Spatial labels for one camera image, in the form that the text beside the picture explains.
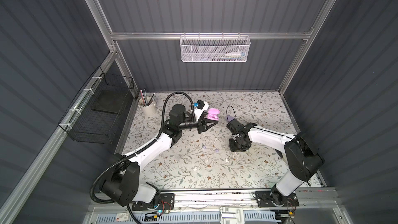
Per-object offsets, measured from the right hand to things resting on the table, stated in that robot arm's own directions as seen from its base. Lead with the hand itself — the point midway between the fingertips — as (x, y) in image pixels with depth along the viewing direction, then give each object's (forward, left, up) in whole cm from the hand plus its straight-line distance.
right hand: (235, 149), depth 89 cm
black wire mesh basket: (+5, +69, +27) cm, 74 cm away
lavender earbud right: (0, +11, -2) cm, 11 cm away
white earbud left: (-11, +23, -1) cm, 26 cm away
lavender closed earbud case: (+26, -1, -6) cm, 27 cm away
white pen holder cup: (+29, +57, +7) cm, 64 cm away
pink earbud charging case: (+6, +13, +27) cm, 31 cm away
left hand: (+2, +11, +25) cm, 28 cm away
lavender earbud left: (+2, +18, -1) cm, 18 cm away
